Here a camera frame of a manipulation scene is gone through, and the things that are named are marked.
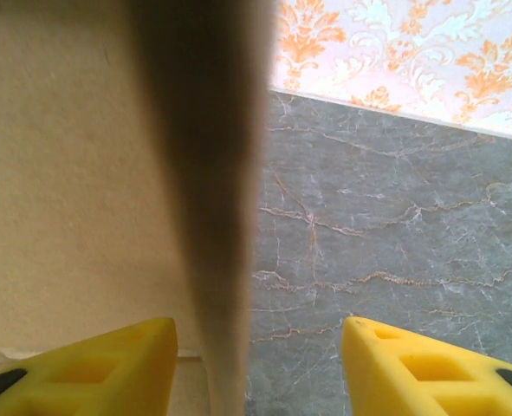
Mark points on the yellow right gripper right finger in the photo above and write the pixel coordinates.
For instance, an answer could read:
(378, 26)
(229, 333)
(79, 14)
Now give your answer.
(411, 381)

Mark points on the brown cardboard box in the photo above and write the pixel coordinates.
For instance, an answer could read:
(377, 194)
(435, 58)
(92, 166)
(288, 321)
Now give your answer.
(86, 173)

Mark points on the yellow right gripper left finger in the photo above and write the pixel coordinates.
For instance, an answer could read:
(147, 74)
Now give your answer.
(99, 381)

